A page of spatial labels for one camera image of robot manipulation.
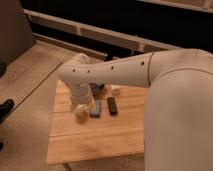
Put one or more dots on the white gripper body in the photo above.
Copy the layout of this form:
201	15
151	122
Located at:
82	95

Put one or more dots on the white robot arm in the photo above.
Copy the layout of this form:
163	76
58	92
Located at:
178	111

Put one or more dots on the white cup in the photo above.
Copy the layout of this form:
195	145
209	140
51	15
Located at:
81	111

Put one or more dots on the dark blue bowl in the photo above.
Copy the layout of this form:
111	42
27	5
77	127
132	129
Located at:
96	89

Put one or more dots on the blue rectangular block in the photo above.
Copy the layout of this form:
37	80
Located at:
96	112

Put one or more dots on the black rectangular block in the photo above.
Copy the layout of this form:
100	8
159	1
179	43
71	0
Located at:
112	105

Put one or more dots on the small white block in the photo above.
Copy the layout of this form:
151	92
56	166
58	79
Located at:
115	88

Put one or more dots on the wooden board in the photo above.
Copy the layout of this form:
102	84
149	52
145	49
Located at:
96	138

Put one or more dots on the black shoe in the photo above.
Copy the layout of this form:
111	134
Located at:
5	108

